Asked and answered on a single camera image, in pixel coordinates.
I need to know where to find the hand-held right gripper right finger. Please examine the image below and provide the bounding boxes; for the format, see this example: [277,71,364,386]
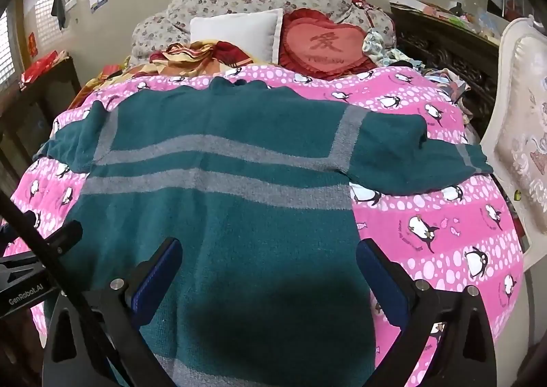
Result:
[356,237,497,371]

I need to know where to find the clutter of small items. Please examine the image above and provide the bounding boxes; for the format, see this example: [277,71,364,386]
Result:
[421,0,505,35]

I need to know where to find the white upholstered chair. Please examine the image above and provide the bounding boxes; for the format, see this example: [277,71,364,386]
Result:
[479,15,547,272]

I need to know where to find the white pillow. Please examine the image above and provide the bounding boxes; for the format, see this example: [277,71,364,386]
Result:
[189,9,284,65]

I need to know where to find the red heart cushion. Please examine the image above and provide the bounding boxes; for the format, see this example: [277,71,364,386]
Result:
[278,8,379,81]

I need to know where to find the red and yellow patterned blanket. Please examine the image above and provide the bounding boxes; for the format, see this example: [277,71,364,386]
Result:
[68,40,257,110]

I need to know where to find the dark wooden cabinet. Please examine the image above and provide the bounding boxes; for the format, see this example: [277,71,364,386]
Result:
[0,56,82,200]

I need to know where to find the red packets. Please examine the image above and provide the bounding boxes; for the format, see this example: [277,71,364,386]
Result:
[21,49,61,84]

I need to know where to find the dark hanging cloth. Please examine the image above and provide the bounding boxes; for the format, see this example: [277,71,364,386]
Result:
[50,0,68,31]

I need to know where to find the black rod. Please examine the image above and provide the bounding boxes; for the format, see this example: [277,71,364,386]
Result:
[0,189,178,387]

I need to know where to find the dark carved wooden dresser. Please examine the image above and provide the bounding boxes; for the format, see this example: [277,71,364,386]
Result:
[390,2,501,123]

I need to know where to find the teal sweater with grey stripes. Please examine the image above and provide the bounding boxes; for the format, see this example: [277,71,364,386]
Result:
[34,78,494,387]

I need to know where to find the pile of clothes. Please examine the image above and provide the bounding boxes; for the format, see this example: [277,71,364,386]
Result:
[421,66,475,123]

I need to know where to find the pink penguin blanket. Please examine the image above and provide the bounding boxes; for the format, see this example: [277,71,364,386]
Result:
[9,64,526,387]

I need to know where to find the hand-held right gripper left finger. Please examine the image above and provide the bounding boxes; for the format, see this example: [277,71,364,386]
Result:
[46,237,184,371]

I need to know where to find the light patterned cloth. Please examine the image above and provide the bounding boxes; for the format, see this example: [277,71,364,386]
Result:
[362,28,424,69]

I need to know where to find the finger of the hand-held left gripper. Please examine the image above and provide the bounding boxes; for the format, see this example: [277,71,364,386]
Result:
[42,219,84,257]

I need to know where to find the window with blinds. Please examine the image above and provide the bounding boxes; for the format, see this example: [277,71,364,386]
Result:
[0,11,18,89]

